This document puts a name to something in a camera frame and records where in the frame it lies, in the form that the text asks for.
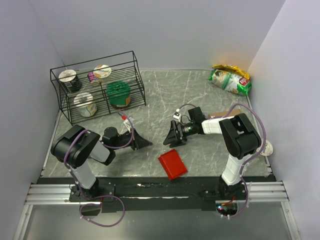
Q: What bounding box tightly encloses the white yogurt cup orange label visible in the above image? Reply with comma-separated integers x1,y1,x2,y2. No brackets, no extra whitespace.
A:
93,64,112,83

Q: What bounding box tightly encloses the foil lid dark cup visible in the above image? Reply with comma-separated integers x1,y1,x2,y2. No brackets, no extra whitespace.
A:
58,69,82,93

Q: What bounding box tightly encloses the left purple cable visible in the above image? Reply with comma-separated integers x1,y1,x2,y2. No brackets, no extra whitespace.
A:
62,109,134,228

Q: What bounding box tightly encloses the black wire rack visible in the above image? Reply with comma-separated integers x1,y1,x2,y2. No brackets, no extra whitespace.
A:
50,50,147,125

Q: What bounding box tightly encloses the aluminium frame rail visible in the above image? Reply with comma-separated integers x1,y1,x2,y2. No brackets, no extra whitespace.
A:
14,157,301,240

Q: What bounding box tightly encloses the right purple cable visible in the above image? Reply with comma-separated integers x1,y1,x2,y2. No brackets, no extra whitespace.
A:
178,102,267,219

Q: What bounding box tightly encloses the white cup lower shelf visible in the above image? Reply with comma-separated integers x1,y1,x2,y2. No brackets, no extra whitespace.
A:
73,92,97,118

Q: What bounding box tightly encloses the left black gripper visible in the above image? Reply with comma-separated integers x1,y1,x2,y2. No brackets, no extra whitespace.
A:
112,128,153,151

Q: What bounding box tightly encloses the green lidded jar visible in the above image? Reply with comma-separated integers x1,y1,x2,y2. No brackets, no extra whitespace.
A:
106,81,131,109

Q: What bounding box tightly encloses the small purple white cup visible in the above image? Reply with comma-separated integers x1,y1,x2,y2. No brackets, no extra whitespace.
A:
87,72,97,82

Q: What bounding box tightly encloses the green chips bag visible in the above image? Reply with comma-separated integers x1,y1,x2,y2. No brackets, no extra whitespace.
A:
208,68,252,96

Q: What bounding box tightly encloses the brown cardboard box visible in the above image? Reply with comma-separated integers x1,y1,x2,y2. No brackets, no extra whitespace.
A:
208,108,242,119

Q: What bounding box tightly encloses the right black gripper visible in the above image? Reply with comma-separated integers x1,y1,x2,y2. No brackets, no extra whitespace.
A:
163,120,196,148

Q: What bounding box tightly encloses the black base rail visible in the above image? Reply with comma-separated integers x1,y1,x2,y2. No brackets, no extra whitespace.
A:
36,175,277,214

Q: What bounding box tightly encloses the purple cable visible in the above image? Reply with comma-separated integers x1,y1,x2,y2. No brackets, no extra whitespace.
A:
62,109,134,228
178,102,267,219

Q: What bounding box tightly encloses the red paper box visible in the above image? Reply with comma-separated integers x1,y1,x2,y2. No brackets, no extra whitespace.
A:
158,149,188,181

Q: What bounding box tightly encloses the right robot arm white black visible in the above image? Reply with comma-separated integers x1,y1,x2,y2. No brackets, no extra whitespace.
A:
163,106,262,200

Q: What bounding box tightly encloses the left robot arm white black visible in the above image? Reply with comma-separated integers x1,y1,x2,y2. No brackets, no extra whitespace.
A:
50,124,153,201

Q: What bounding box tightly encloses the yellow chips bag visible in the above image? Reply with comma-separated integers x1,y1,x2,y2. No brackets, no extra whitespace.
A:
212,64,250,80

